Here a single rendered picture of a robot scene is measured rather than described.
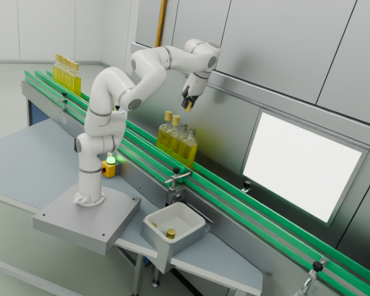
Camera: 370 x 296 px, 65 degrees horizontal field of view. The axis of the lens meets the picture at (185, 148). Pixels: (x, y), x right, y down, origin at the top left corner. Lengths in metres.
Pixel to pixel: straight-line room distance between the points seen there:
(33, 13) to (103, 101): 6.16
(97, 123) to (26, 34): 6.12
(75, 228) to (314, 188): 0.94
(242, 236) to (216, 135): 0.49
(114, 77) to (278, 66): 0.65
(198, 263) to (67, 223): 0.53
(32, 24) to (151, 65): 6.25
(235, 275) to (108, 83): 0.86
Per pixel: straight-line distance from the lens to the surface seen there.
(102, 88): 1.05
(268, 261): 1.25
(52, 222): 1.25
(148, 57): 1.02
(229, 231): 1.30
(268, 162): 1.30
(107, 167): 1.57
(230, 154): 1.40
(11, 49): 7.11
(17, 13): 7.06
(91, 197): 1.31
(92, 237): 1.17
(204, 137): 1.48
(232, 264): 1.27
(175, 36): 1.62
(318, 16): 1.23
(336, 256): 1.23
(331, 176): 1.21
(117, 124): 1.14
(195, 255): 1.26
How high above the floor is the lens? 1.63
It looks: 25 degrees down
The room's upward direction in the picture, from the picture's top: 12 degrees clockwise
